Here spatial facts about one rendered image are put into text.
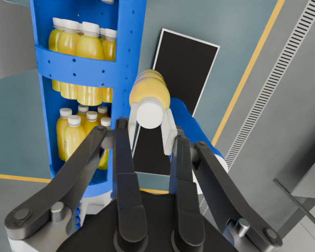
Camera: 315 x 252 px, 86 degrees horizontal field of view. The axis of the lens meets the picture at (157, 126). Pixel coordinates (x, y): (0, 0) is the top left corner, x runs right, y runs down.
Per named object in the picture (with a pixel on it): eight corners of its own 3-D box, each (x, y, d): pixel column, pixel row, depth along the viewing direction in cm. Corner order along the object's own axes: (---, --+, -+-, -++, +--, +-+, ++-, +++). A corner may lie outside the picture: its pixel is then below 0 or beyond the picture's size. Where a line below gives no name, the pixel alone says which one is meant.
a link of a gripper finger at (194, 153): (178, 147, 16) (208, 152, 16) (172, 124, 20) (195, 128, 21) (174, 160, 16) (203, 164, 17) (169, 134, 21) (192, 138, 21)
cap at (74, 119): (75, 119, 60) (75, 114, 59) (83, 123, 59) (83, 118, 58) (65, 122, 57) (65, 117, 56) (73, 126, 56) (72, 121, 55)
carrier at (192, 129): (165, 128, 175) (190, 115, 170) (189, 200, 97) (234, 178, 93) (151, 107, 162) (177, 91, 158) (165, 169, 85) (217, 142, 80)
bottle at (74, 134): (78, 156, 70) (76, 116, 62) (89, 164, 67) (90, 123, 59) (61, 164, 64) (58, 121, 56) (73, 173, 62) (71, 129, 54)
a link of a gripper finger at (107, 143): (124, 153, 16) (90, 149, 15) (128, 128, 20) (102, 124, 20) (126, 140, 15) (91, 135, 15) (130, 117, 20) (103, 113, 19)
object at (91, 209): (87, 207, 105) (80, 232, 91) (87, 202, 103) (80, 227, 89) (104, 207, 106) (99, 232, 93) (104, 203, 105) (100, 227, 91)
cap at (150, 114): (136, 122, 26) (135, 127, 24) (136, 97, 24) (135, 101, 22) (162, 123, 26) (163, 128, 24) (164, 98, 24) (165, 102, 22)
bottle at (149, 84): (135, 97, 43) (126, 131, 26) (135, 68, 40) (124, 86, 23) (163, 98, 43) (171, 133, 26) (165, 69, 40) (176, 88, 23)
